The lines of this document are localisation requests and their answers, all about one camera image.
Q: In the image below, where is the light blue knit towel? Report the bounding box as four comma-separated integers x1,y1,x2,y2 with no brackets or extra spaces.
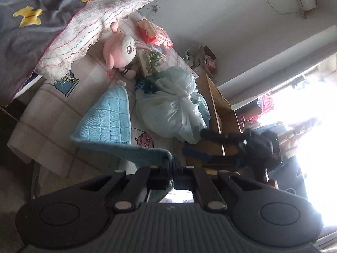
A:
69,85,173,203

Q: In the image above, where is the pink plush toy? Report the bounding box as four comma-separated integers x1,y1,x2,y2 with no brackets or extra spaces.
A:
103,22,136,69

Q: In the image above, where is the person right hand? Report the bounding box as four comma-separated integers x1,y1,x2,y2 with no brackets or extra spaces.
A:
266,179,279,189

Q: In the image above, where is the brown cardboard box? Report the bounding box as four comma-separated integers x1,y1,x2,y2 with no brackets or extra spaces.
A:
174,74,241,174

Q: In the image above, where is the white plastic bag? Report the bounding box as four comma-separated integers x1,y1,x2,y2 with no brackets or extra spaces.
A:
135,66,211,144

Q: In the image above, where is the open cardboard box with items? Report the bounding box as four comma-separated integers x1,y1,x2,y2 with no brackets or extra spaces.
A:
183,44,217,79

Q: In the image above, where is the green scrunchie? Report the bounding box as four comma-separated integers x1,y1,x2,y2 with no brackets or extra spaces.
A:
146,51,162,65

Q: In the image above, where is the checkered floral tablecloth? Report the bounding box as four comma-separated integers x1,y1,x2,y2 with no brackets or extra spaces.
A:
6,10,201,179

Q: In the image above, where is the red wet wipes pack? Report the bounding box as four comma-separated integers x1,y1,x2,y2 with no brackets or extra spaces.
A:
137,19,173,49

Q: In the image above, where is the grey floral bed sheet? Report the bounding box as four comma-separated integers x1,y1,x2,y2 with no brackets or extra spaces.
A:
1,0,153,106

